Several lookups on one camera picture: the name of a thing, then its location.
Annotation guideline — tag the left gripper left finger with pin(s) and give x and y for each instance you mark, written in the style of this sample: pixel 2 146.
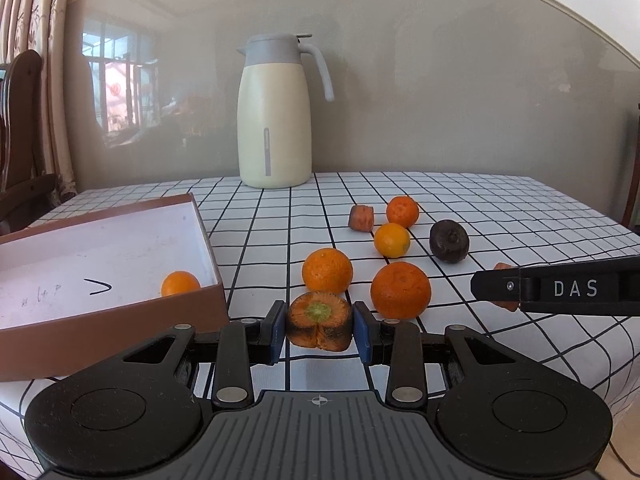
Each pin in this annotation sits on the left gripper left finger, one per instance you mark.
pixel 243 344

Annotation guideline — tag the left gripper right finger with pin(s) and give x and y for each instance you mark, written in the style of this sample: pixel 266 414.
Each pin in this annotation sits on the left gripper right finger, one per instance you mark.
pixel 397 345

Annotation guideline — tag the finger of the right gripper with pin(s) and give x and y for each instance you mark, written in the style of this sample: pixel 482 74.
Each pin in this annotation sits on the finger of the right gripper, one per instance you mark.
pixel 484 285

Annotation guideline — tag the orange chunk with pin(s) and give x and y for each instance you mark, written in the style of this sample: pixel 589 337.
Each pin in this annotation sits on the orange chunk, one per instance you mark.
pixel 508 295

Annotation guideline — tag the large orange tangerine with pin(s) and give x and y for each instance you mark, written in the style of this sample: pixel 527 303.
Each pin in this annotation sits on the large orange tangerine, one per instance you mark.
pixel 400 290

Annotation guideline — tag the dried persimmon half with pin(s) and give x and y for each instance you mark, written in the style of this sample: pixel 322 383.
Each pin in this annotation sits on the dried persimmon half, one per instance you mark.
pixel 320 320

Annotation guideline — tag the dark purple mangosteen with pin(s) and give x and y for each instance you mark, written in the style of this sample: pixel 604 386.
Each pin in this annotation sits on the dark purple mangosteen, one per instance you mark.
pixel 449 241

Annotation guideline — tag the smooth orange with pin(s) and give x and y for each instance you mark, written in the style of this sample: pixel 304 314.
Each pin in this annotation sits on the smooth orange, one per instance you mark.
pixel 179 282

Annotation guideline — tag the yellow orange small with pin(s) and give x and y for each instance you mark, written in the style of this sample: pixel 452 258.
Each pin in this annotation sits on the yellow orange small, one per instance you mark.
pixel 392 240

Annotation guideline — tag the carrot-like chunk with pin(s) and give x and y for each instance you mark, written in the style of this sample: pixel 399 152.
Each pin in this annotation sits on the carrot-like chunk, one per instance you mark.
pixel 361 218

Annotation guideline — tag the brown cardboard box tray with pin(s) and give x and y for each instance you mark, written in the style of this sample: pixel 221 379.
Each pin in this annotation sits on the brown cardboard box tray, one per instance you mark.
pixel 78 290

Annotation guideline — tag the cream thermos jug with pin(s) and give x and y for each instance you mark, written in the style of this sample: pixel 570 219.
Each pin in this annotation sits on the cream thermos jug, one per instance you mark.
pixel 273 113

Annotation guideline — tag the wooden sofa orange cushion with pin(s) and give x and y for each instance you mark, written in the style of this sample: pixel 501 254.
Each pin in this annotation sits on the wooden sofa orange cushion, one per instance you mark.
pixel 25 185

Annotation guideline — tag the beige curtain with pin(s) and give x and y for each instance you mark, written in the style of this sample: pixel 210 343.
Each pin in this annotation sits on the beige curtain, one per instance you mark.
pixel 32 48

